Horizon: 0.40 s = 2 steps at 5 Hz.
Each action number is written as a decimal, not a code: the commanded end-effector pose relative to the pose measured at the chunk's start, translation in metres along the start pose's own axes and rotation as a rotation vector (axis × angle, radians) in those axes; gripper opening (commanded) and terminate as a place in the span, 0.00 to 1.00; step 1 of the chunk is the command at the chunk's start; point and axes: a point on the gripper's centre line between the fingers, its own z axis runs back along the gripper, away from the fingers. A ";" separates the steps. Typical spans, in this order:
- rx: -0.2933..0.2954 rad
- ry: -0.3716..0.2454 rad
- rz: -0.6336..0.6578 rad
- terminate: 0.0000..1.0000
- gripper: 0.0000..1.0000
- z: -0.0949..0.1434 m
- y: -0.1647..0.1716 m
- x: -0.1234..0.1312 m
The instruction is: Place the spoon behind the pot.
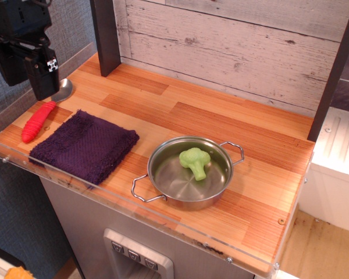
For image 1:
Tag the purple folded towel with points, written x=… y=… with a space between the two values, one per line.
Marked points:
x=85 y=146

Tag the red handled metal spoon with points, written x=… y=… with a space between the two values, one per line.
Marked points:
x=37 y=120

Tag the grey toy kitchen cabinet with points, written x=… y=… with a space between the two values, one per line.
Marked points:
x=85 y=213

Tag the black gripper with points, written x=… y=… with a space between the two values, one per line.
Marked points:
x=25 y=22

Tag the orange object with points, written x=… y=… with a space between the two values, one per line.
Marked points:
x=18 y=273

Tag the clear acrylic guard rail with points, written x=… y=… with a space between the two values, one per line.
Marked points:
x=248 y=223

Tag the stainless steel pot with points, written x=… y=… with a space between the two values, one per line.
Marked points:
x=177 y=185

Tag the silver dispenser panel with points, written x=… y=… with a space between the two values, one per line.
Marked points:
x=131 y=259

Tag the dark right post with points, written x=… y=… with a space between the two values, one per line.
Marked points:
x=333 y=80

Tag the dark left post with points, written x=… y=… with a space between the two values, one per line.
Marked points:
x=103 y=16

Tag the dark post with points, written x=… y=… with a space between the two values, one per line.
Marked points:
x=103 y=16
x=333 y=80

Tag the green toy broccoli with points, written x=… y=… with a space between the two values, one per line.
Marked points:
x=195 y=159

